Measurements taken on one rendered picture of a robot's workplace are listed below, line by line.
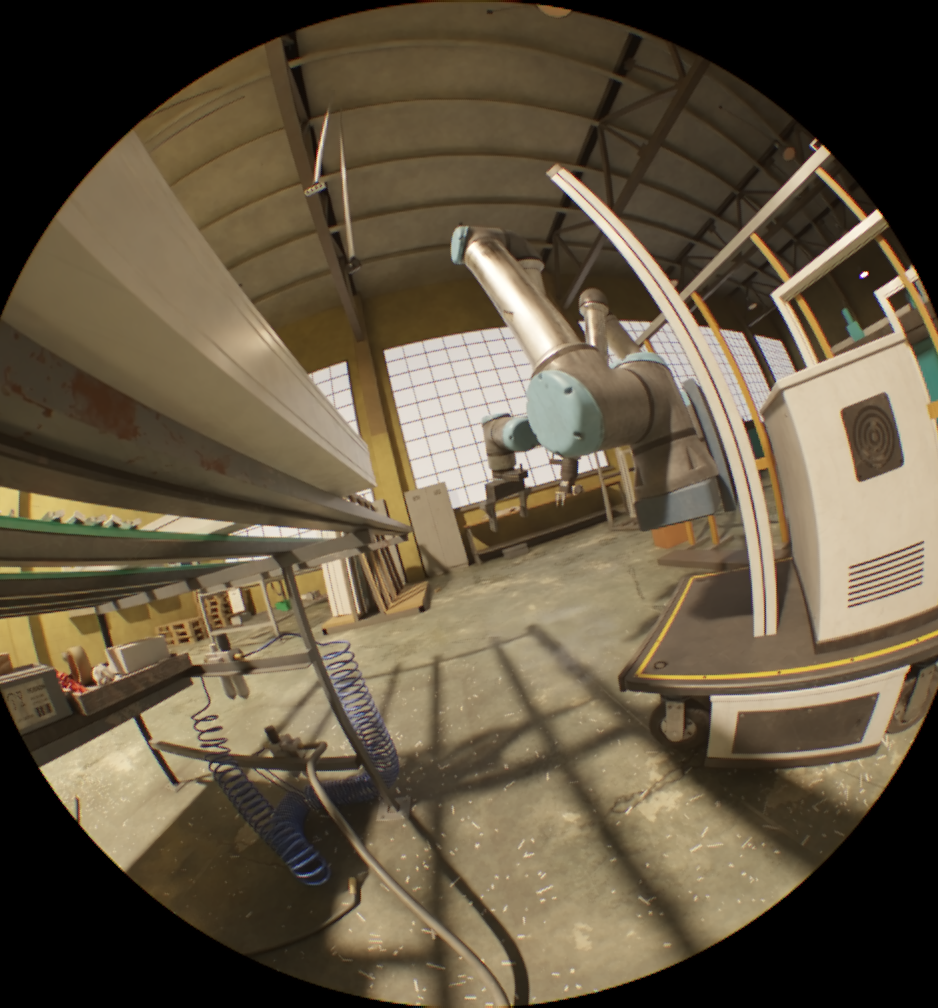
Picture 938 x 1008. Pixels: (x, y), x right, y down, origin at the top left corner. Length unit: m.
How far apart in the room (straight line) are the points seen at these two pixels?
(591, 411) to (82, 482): 0.52
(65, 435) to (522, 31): 8.29
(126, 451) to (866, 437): 0.81
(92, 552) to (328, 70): 7.57
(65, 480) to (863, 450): 0.84
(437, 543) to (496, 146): 9.40
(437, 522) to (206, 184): 9.40
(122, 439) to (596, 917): 0.85
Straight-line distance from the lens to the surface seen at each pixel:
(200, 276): 0.19
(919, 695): 0.99
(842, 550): 0.69
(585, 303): 1.29
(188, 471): 0.19
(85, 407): 0.15
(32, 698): 0.87
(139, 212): 0.17
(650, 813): 0.89
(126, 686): 0.88
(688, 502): 0.58
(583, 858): 0.84
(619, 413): 0.51
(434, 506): 6.71
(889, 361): 0.73
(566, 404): 0.47
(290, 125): 5.65
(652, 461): 0.61
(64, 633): 6.98
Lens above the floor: 0.76
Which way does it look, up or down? 5 degrees up
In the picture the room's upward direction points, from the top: 16 degrees counter-clockwise
